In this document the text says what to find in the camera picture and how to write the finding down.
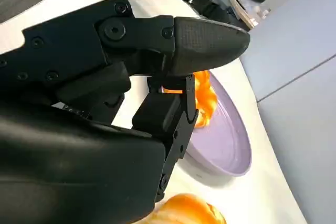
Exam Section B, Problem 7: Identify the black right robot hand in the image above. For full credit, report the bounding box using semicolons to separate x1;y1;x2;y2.
0;0;251;224

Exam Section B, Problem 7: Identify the orange white toy bread roll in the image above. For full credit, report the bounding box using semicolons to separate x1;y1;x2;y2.
161;69;219;130
148;193;228;224

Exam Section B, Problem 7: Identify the lilac plate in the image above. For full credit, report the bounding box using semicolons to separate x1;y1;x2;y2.
178;70;253;178

